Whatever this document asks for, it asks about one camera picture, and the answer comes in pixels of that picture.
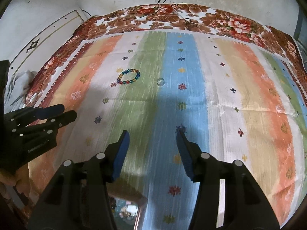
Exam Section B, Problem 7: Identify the blue-grey window frame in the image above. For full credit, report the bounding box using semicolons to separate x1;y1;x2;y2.
293;7;307;44

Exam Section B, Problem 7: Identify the grey cloth pile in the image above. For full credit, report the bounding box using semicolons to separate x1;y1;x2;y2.
3;69;37;116

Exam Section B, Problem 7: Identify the person's left hand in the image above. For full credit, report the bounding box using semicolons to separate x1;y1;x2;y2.
0;168;18;186

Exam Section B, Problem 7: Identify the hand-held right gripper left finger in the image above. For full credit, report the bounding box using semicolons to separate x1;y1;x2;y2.
27;130;130;230

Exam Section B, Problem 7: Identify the striped pastel cloth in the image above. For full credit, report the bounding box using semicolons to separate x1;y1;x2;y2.
28;26;307;230

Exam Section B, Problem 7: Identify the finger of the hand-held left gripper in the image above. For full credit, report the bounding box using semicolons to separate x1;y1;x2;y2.
13;110;77;137
4;103;65;128

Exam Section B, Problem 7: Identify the multicolour bead bracelet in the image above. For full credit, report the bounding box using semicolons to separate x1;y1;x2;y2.
117;68;141;86

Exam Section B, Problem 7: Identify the white cable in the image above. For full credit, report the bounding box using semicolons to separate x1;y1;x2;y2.
171;3;217;34

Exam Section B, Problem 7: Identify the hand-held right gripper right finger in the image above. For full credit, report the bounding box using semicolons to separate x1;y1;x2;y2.
176;131;280;230

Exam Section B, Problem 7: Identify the white door panel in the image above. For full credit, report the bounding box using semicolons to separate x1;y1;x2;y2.
8;8;85;77

